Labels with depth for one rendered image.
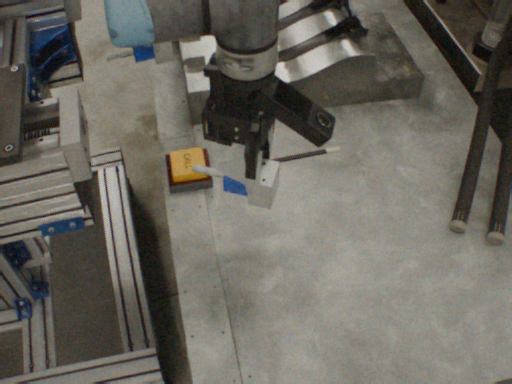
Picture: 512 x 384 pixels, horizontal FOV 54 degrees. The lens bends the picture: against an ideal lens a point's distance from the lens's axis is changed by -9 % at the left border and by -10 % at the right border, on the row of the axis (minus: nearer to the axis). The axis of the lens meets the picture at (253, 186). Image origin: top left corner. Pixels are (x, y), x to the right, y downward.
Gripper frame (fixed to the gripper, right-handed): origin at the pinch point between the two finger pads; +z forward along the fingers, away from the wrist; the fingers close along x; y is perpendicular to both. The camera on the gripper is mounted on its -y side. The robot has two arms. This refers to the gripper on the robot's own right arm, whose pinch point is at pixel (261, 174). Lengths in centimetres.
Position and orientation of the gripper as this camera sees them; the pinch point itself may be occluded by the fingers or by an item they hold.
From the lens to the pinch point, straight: 80.6
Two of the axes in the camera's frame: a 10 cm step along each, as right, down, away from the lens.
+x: -2.9, 7.4, -6.0
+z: 0.0, 6.3, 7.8
